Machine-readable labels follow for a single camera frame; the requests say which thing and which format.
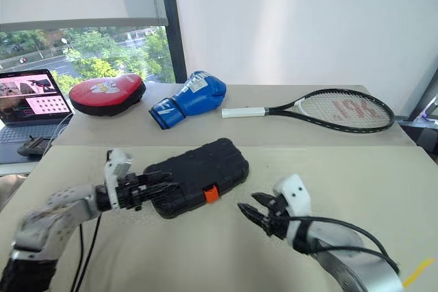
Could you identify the yellow tape strip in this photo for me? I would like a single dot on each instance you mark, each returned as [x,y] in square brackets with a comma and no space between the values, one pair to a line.
[419,273]

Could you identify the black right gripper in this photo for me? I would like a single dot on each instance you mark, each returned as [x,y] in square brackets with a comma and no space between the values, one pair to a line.
[278,220]

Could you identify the black plastic tool case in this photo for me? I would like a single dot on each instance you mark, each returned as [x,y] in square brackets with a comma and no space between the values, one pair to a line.
[205,165]

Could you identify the red black punching pad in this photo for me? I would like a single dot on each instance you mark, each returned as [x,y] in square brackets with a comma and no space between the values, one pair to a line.
[106,95]

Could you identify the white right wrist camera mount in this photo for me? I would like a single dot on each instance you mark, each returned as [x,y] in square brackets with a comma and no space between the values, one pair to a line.
[296,196]

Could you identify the grey open laptop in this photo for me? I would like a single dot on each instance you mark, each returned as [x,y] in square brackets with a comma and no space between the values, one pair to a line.
[31,104]

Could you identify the black white tennis racket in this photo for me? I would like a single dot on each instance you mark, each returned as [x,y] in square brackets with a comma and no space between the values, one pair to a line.
[349,105]

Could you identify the dark slanted window frame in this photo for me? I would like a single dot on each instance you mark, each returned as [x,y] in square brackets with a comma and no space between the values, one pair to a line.
[426,90]

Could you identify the black window frame post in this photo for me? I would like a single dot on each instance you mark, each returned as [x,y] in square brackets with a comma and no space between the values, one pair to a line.
[174,22]

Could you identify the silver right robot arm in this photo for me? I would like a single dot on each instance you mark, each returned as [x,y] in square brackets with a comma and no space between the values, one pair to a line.
[352,268]

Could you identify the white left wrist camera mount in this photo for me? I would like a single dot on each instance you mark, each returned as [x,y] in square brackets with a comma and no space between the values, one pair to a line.
[114,169]

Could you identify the blue boxing glove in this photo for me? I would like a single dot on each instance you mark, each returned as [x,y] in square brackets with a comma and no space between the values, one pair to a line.
[195,100]

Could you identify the black handheld controller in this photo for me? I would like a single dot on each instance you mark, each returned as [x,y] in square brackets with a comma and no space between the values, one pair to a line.
[32,146]

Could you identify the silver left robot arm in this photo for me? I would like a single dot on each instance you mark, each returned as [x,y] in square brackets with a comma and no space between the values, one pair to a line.
[51,216]

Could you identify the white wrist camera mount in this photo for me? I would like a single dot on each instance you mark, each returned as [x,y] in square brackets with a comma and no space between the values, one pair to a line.
[114,169]
[296,196]

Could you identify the purple object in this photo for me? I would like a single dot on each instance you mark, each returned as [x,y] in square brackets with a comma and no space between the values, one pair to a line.
[430,110]

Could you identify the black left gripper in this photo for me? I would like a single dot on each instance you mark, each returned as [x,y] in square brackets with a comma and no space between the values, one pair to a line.
[131,193]

